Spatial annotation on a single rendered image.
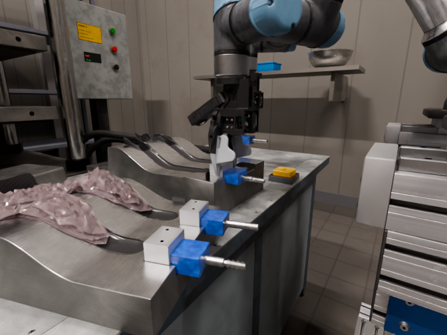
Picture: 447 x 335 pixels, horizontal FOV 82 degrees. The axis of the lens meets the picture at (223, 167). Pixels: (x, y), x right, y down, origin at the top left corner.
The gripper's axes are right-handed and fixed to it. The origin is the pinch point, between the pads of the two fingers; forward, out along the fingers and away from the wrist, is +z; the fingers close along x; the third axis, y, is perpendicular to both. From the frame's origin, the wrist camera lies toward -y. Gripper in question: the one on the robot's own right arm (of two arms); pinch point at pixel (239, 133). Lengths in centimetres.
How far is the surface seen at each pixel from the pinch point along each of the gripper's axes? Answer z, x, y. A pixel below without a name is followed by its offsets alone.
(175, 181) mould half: 7.7, -36.0, 3.0
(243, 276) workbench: 35.6, -24.9, 16.1
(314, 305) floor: 95, 44, 23
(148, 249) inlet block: 8, -59, 20
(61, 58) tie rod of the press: -26, -26, -60
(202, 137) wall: 37, 203, -173
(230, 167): 4.4, -28.0, 13.6
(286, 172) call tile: 11.5, -0.5, 18.0
